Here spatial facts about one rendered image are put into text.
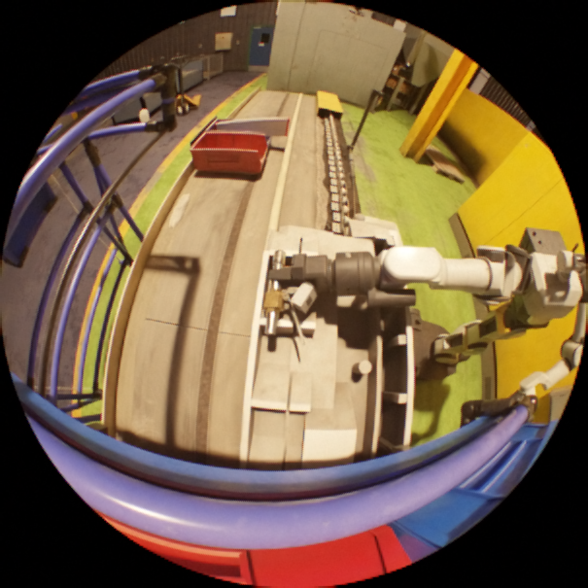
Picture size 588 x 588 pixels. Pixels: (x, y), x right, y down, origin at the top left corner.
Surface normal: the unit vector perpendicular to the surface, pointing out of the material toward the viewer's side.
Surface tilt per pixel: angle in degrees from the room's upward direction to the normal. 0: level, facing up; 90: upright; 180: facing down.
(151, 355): 0
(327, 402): 10
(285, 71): 90
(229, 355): 0
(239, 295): 0
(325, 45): 90
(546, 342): 90
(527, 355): 90
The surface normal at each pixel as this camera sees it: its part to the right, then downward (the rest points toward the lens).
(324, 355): -0.01, -0.38
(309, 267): -0.27, -0.38
